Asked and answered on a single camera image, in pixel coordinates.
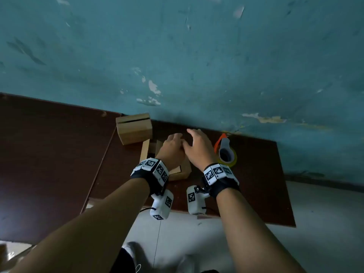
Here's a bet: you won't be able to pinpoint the yellowish clear tape roll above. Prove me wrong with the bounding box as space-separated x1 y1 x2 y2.
217 144 238 168

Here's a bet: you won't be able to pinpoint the black right wrist strap with markers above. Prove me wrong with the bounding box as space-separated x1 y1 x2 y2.
202 163 240 199

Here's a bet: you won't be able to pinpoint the large brown cardboard box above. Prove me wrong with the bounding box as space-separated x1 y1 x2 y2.
116 113 153 146

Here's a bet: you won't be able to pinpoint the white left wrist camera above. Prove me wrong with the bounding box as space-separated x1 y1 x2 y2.
150 189 174 221

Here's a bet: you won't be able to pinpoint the white left shoe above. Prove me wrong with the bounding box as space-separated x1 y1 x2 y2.
122 242 140 273

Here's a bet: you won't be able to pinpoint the person's left hand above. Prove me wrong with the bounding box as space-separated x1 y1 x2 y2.
155 133 185 171

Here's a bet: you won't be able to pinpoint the black left wrist strap with markers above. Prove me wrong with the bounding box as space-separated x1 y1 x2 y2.
130 157 170 196

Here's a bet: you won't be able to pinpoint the person's right hand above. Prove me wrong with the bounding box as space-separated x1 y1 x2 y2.
182 128 218 171

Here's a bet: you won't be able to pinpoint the person's left forearm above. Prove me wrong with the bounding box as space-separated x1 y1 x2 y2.
8 177 151 273

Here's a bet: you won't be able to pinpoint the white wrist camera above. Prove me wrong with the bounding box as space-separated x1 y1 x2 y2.
186 185 210 216
150 189 174 221

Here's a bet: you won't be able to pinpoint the black trousers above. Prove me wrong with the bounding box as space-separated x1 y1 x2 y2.
109 247 136 273

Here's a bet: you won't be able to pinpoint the small brown cardboard box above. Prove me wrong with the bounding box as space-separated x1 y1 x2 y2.
139 138 193 182

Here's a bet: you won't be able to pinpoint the person's right forearm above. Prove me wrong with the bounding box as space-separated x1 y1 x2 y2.
216 188 306 273

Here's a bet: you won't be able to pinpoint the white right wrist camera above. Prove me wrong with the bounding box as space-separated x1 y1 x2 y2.
186 185 210 216

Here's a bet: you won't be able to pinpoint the orange tape dispenser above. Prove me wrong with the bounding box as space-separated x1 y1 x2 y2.
213 133 234 164

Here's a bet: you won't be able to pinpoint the black wrist strap with markers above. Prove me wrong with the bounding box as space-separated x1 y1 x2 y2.
130 157 170 196
202 163 240 199

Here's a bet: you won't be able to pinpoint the dark brown wooden desk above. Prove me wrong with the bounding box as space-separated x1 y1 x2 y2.
0 93 123 245

